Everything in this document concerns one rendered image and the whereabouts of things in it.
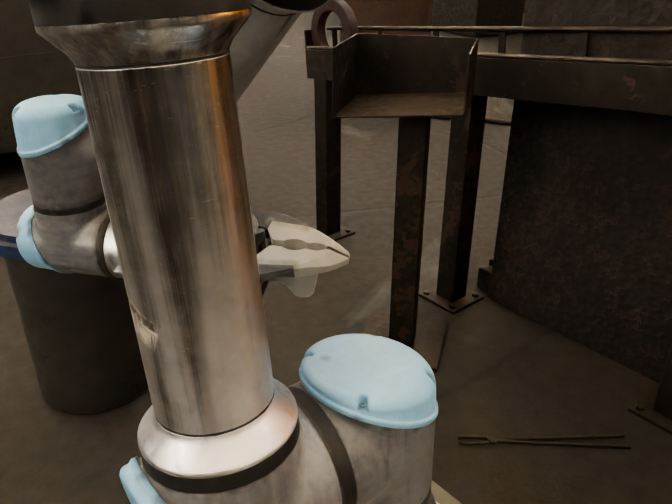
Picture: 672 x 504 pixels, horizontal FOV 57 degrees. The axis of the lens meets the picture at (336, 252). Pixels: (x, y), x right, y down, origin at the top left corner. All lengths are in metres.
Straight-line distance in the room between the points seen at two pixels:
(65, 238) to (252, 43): 0.31
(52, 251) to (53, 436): 0.76
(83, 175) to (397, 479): 0.43
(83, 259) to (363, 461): 0.37
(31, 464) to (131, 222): 1.06
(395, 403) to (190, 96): 0.28
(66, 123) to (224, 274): 0.34
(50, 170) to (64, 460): 0.81
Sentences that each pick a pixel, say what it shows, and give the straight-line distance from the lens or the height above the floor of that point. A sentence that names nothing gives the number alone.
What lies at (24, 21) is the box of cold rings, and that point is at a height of 0.61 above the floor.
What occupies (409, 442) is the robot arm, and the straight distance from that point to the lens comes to 0.53.
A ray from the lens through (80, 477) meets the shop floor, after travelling 1.34.
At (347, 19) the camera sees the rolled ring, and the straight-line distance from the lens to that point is 1.87.
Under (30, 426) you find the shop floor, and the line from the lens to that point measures 1.49.
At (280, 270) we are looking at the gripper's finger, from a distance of 0.61.
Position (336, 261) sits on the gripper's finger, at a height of 0.63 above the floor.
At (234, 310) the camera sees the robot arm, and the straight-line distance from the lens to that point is 0.39.
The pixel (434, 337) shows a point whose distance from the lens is 1.60.
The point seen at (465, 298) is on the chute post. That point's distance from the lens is 1.78.
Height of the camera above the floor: 0.91
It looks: 27 degrees down
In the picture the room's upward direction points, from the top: straight up
